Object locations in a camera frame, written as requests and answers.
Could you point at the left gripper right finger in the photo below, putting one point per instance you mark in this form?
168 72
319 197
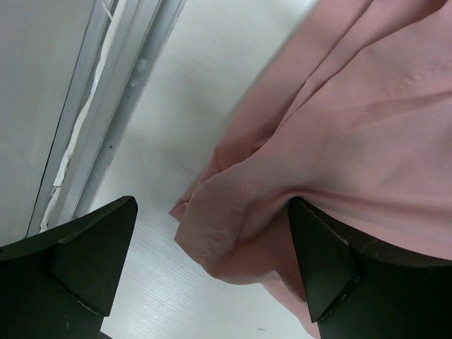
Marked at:
358 286

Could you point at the pink trousers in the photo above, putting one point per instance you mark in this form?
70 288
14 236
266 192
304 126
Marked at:
354 116

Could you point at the aluminium left rail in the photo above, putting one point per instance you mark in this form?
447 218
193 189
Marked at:
120 47

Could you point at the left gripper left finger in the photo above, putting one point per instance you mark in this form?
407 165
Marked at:
62 283

